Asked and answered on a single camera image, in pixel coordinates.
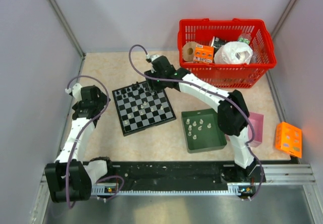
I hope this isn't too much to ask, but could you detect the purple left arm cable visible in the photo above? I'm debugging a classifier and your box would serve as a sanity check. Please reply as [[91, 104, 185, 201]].
[[65, 75, 125, 209]]

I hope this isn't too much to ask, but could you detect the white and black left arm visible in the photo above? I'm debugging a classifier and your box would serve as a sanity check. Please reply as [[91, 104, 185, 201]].
[[44, 83, 115, 203]]

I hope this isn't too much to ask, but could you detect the aluminium frame rail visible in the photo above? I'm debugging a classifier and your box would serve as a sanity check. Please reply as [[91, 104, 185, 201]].
[[48, 0, 86, 59]]

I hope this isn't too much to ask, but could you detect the dark snack packet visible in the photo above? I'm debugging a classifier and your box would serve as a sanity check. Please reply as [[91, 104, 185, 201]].
[[209, 36, 228, 49]]

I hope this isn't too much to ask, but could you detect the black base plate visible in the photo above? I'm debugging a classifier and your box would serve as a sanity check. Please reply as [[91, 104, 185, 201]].
[[102, 161, 265, 192]]

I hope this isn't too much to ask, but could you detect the green plastic tray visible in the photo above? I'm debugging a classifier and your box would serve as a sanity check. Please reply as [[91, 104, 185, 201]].
[[181, 108, 227, 153]]

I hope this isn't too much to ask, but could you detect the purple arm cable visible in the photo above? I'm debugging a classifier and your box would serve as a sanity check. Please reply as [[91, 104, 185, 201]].
[[65, 75, 125, 209], [129, 44, 264, 201]]

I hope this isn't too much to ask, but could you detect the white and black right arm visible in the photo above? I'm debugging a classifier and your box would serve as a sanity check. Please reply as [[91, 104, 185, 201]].
[[144, 54, 258, 182]]

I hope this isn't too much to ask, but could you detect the brown tape roll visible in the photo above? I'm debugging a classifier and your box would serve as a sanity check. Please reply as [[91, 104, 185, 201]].
[[182, 41, 197, 62]]

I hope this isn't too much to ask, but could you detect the black and grey chessboard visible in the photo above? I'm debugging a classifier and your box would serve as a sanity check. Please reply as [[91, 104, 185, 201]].
[[112, 81, 176, 136]]

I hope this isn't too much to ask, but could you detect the orange carton box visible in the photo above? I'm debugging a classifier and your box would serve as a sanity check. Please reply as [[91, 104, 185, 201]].
[[275, 122, 302, 158]]

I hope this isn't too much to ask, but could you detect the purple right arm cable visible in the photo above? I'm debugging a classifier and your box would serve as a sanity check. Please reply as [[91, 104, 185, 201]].
[[129, 44, 264, 201]]

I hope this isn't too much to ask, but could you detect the white plastic bag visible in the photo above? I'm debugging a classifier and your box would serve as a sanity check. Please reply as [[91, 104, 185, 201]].
[[213, 41, 253, 65]]

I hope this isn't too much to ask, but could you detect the red plastic shopping basket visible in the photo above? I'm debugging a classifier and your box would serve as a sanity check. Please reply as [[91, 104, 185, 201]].
[[177, 19, 277, 88]]

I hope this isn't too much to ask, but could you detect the orange box in basket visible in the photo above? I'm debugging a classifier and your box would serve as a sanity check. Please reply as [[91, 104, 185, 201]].
[[193, 44, 214, 64]]

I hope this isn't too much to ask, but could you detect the pink plastic box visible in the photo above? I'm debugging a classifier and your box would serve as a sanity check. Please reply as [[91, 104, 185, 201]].
[[249, 112, 264, 147]]

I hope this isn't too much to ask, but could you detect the green patterned packet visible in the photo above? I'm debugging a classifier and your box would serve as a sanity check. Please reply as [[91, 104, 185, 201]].
[[237, 33, 252, 45]]

